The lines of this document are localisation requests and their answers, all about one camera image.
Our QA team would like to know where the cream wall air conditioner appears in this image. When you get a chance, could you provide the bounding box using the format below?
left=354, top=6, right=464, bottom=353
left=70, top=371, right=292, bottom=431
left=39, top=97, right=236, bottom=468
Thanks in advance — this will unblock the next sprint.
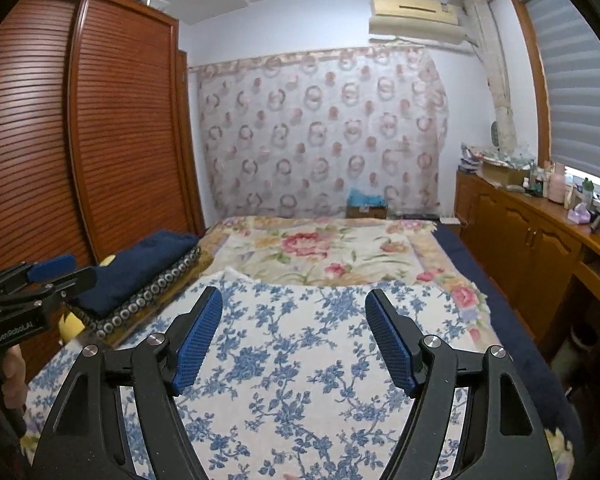
left=369, top=0, right=469, bottom=52

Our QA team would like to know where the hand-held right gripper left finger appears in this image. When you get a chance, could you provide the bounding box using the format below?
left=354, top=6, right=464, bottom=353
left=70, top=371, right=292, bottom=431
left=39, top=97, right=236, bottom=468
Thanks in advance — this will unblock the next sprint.
left=32, top=285, right=224, bottom=480

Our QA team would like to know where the pink bottle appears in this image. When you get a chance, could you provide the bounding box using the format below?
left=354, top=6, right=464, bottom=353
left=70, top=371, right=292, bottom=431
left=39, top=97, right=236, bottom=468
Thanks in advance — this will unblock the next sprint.
left=550, top=162, right=567, bottom=206

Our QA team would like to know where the navy bed sheet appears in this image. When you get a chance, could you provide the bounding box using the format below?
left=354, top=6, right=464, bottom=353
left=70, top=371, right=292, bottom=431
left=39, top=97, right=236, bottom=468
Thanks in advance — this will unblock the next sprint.
left=432, top=222, right=587, bottom=480

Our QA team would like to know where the long wooden cabinet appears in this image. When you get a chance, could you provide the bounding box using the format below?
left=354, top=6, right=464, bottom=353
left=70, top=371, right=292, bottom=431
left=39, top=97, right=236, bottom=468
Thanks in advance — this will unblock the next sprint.
left=454, top=167, right=600, bottom=357

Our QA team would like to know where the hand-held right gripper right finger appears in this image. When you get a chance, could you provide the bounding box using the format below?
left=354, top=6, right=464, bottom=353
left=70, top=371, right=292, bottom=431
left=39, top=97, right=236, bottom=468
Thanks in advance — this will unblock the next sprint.
left=364, top=287, right=553, bottom=480

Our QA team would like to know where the blue floral bed sheet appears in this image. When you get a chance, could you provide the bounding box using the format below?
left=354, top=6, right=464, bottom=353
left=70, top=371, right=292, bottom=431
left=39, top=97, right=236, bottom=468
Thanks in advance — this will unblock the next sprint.
left=27, top=269, right=547, bottom=480

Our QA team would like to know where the navy printed T-shirt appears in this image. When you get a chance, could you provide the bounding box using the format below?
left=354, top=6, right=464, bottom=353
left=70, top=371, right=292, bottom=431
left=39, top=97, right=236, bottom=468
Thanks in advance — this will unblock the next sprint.
left=65, top=229, right=201, bottom=319

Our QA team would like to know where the blue plastic bag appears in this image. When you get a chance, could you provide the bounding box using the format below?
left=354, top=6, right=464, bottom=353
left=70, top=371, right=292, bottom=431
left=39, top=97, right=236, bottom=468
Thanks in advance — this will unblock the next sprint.
left=349, top=187, right=385, bottom=207

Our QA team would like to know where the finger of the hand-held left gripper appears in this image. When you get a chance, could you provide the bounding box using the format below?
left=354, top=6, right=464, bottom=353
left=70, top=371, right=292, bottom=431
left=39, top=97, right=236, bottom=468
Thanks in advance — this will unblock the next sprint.
left=0, top=254, right=78, bottom=292
left=0, top=267, right=99, bottom=312

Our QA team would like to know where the circle-patterned sheer wall curtain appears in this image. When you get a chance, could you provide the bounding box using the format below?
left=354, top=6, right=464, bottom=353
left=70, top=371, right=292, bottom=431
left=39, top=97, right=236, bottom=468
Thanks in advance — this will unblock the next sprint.
left=187, top=45, right=452, bottom=220

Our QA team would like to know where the wooden louvered wardrobe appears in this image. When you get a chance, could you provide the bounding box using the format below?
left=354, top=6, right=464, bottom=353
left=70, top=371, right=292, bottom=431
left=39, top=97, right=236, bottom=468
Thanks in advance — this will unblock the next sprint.
left=0, top=0, right=207, bottom=311

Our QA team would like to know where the tied floral window curtain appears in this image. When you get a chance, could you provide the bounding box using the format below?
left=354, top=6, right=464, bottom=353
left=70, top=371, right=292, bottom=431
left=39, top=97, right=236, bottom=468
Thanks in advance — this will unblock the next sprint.
left=462, top=0, right=519, bottom=154

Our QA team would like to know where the black circle-patterned cloth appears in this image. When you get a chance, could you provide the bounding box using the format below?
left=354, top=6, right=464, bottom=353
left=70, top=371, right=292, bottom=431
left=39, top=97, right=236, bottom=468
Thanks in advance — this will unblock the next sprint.
left=77, top=245, right=204, bottom=347

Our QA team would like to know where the pile of small packets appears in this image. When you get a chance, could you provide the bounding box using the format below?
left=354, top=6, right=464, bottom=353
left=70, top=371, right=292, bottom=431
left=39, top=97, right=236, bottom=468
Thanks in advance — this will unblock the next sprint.
left=460, top=142, right=487, bottom=174

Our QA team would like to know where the pink floral blanket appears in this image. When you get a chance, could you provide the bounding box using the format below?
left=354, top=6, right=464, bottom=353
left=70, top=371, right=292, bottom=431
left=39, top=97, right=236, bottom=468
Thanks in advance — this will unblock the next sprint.
left=200, top=215, right=492, bottom=342

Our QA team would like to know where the person's left hand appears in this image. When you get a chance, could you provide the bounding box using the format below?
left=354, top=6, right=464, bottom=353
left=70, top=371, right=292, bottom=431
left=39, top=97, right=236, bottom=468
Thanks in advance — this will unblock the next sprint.
left=0, top=344, right=29, bottom=412

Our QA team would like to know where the open cardboard box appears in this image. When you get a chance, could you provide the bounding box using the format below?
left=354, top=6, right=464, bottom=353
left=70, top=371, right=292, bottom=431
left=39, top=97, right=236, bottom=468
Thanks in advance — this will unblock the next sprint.
left=480, top=159, right=531, bottom=186

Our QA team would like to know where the small cardboard box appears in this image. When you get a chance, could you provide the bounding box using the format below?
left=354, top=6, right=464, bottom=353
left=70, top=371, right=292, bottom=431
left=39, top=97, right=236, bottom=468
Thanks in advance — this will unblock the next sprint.
left=346, top=203, right=389, bottom=220

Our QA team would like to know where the grey striped window blind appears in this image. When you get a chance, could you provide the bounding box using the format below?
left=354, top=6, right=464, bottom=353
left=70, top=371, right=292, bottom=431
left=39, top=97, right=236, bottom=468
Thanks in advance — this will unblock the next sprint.
left=522, top=0, right=600, bottom=184

